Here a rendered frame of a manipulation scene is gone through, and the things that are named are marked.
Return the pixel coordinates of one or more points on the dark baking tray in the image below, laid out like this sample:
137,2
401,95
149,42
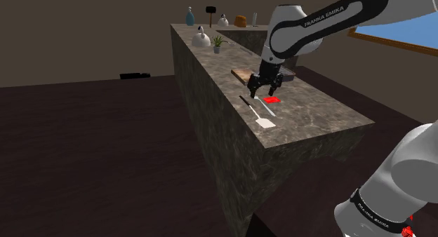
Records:
289,74

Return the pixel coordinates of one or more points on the small white kettle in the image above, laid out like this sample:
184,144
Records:
223,22

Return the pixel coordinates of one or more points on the black mallet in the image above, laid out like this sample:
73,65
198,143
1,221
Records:
210,9

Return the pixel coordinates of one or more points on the orange brown bread loaf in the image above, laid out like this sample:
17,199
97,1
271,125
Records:
240,21

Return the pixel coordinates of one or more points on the wooden framed window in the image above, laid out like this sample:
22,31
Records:
403,33

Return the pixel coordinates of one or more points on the wooden cutting board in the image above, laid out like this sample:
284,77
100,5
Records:
242,75

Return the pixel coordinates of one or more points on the small potted green plant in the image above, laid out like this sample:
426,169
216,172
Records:
217,49

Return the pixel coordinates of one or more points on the black flat block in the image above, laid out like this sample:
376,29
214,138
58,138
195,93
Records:
135,75

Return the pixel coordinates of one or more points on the large white kettle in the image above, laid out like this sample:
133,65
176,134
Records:
201,40

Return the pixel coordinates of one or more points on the grey slim bottle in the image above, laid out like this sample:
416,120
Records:
254,19

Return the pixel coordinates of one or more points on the red flat square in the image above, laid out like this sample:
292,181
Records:
272,100

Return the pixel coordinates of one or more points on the blue bottle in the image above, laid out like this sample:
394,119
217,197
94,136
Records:
190,19

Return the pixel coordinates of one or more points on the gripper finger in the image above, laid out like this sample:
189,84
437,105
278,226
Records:
253,91
273,89

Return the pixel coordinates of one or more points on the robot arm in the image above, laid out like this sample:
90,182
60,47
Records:
321,21

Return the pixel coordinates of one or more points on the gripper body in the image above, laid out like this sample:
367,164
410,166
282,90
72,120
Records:
268,73

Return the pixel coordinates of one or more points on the grey utensil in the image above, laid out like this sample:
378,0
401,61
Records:
230,42

